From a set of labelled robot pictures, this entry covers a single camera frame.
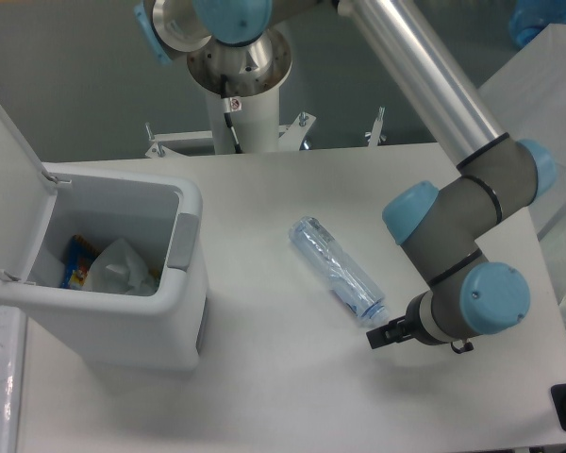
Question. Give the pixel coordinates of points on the white trash can lid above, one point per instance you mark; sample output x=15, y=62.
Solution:
x=9, y=170

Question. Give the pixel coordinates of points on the colourful snack wrapper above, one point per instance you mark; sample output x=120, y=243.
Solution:
x=81, y=255

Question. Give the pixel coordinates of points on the clear crushed plastic bottle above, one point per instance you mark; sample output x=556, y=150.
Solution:
x=343, y=276

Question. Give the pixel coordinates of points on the white trash can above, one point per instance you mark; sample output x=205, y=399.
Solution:
x=160, y=216

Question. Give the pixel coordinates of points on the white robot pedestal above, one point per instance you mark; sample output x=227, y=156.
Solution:
x=248, y=125

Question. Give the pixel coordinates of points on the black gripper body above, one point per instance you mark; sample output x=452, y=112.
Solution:
x=412, y=326

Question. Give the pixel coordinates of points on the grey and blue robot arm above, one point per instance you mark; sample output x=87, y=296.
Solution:
x=236, y=55

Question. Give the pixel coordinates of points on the white tissue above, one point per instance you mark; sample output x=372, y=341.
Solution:
x=119, y=269

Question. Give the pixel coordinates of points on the white perforated tray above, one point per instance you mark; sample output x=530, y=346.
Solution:
x=12, y=356

